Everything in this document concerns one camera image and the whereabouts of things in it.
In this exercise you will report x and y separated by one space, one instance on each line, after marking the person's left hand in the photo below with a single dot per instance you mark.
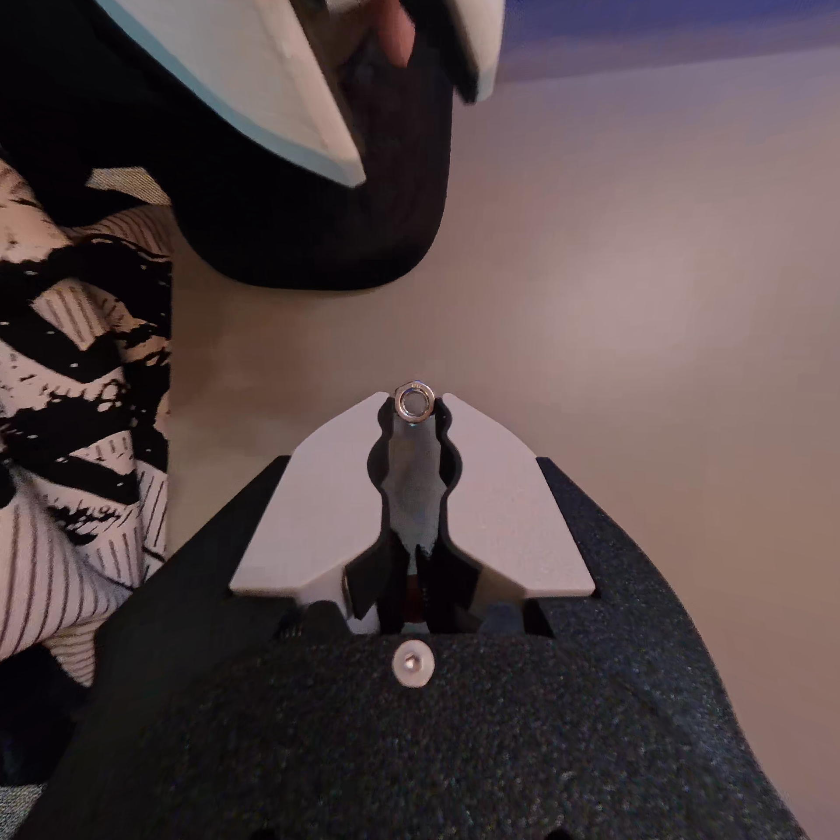
394 33

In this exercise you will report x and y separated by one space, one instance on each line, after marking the black round cushion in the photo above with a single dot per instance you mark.
328 236

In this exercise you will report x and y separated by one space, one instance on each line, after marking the black printed shirt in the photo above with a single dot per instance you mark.
66 460

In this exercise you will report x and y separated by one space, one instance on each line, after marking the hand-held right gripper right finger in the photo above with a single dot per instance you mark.
512 512

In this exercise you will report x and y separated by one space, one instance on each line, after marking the silver hex nut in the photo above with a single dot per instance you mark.
414 402

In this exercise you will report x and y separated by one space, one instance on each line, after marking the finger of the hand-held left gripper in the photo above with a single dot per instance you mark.
250 66
479 40

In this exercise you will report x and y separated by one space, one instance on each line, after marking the person's left forearm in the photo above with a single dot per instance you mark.
66 105

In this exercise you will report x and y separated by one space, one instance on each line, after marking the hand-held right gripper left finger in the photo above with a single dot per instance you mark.
315 512

